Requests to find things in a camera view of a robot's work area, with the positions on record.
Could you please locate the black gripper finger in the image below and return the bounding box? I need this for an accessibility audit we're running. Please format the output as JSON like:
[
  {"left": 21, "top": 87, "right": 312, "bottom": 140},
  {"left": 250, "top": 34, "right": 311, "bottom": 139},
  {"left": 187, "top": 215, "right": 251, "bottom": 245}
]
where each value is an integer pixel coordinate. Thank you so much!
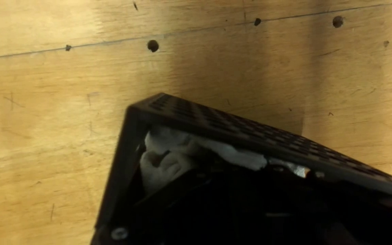
[{"left": 107, "top": 176, "right": 214, "bottom": 245}]

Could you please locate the white terry cloth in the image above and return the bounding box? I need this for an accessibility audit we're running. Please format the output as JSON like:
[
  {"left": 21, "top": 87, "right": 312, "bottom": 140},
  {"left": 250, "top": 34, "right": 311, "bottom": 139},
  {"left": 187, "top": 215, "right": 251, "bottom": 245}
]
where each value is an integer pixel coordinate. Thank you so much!
[{"left": 138, "top": 125, "right": 312, "bottom": 196}]

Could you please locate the black perforated plastic box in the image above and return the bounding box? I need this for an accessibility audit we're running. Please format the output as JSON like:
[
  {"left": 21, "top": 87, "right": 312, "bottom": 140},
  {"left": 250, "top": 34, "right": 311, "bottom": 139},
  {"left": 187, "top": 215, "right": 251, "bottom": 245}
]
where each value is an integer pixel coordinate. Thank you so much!
[{"left": 89, "top": 93, "right": 392, "bottom": 245}]

